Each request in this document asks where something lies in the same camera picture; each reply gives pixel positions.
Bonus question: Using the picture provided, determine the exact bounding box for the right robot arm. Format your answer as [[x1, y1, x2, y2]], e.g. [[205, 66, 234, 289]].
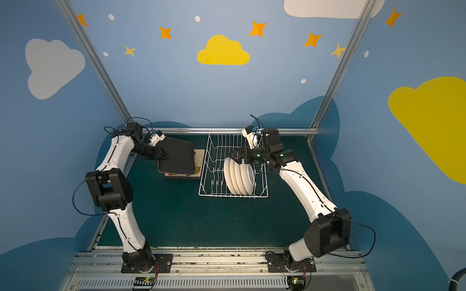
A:
[[227, 126, 351, 267]]

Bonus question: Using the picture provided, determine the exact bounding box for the white round plate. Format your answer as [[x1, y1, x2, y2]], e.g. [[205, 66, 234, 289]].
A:
[[229, 159, 241, 195], [223, 157, 236, 195], [240, 163, 256, 195], [234, 162, 248, 195]]

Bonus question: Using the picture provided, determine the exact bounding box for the black square floral plate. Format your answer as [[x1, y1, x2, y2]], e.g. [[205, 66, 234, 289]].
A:
[[165, 173, 201, 179], [194, 149, 205, 177]]

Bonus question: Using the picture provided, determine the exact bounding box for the front aluminium rail bed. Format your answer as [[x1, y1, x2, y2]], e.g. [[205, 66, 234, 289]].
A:
[[60, 247, 375, 291]]

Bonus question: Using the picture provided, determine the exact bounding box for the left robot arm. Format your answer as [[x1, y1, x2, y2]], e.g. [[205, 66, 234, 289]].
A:
[[85, 122, 168, 273]]

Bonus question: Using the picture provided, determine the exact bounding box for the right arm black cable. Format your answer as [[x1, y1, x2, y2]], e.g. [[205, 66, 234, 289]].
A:
[[327, 218, 377, 259]]

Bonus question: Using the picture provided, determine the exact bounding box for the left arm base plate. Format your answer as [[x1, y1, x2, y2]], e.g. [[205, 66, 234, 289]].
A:
[[121, 252, 173, 274]]

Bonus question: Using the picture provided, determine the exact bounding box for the left aluminium frame post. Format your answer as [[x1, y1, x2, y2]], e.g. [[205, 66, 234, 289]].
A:
[[55, 0, 132, 122]]

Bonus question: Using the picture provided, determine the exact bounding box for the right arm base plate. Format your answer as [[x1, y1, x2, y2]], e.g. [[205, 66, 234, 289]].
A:
[[264, 252, 316, 273]]

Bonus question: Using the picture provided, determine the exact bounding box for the white wire dish rack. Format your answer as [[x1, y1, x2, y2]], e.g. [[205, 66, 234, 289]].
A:
[[199, 132, 269, 198]]

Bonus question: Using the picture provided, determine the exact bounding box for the aluminium rear frame rail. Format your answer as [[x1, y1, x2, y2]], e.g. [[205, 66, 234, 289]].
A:
[[154, 127, 319, 135]]

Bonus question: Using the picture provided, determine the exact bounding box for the right controller board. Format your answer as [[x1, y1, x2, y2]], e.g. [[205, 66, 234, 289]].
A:
[[286, 276, 306, 291]]

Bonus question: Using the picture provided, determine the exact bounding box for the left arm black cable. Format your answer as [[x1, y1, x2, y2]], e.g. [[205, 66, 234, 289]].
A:
[[72, 179, 110, 217]]

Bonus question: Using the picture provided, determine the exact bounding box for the right aluminium frame post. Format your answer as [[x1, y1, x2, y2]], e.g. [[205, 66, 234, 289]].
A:
[[307, 0, 378, 146]]

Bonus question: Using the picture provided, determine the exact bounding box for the left controller board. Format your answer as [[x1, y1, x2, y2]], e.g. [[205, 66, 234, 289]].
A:
[[132, 276, 157, 291]]

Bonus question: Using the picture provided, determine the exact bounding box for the controller board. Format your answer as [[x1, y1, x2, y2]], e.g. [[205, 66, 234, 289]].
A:
[[132, 276, 157, 291], [286, 276, 306, 291]]

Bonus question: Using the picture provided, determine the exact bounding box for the aluminium frame post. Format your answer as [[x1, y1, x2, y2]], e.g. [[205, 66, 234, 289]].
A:
[[55, 0, 132, 122], [307, 0, 378, 146]]

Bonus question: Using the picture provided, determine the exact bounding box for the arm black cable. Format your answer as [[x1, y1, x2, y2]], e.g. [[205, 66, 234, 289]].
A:
[[72, 179, 110, 217], [327, 218, 377, 259]]

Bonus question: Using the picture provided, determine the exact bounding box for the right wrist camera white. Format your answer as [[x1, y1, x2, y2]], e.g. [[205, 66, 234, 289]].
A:
[[241, 126, 259, 149]]

